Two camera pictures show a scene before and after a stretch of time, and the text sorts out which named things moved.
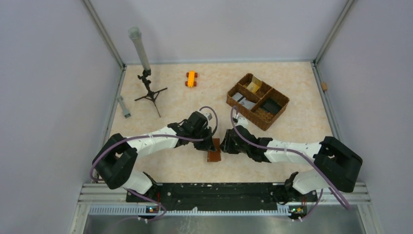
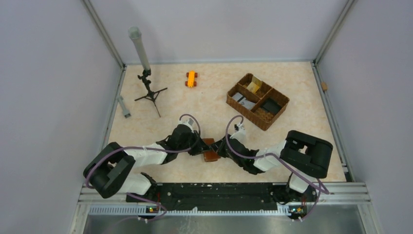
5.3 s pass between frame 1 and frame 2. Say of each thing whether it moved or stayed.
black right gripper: moved
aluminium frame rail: stayed
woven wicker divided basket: stayed
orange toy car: stayed
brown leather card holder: moved
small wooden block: stayed
